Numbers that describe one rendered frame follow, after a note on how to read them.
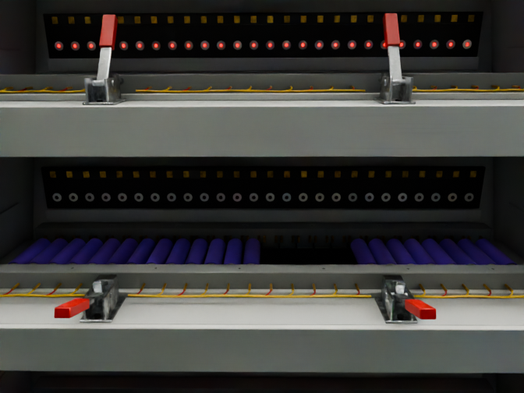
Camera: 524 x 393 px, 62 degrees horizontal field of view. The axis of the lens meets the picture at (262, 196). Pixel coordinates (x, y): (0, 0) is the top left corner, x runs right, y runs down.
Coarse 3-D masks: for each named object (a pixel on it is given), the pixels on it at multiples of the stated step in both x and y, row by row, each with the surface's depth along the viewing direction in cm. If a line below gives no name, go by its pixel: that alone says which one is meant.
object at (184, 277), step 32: (0, 288) 43; (32, 288) 43; (64, 288) 43; (128, 288) 42; (160, 288) 42; (192, 288) 42; (224, 288) 42; (256, 288) 42; (288, 288) 42; (320, 288) 42; (352, 288) 42; (416, 288) 42; (448, 288) 42; (480, 288) 42; (512, 288) 42
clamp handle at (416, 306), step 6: (396, 282) 38; (396, 288) 38; (402, 288) 38; (396, 294) 38; (402, 294) 38; (402, 300) 36; (408, 300) 35; (414, 300) 35; (420, 300) 35; (408, 306) 34; (414, 306) 33; (420, 306) 32; (426, 306) 32; (432, 306) 32; (414, 312) 33; (420, 312) 32; (426, 312) 32; (432, 312) 32; (420, 318) 32; (426, 318) 32; (432, 318) 32
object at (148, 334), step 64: (0, 256) 50; (512, 256) 51; (0, 320) 38; (64, 320) 38; (128, 320) 38; (192, 320) 38; (256, 320) 38; (320, 320) 38; (448, 320) 38; (512, 320) 38
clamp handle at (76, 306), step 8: (96, 288) 38; (88, 296) 37; (96, 296) 37; (64, 304) 33; (72, 304) 33; (80, 304) 34; (88, 304) 35; (56, 312) 32; (64, 312) 32; (72, 312) 32; (80, 312) 34
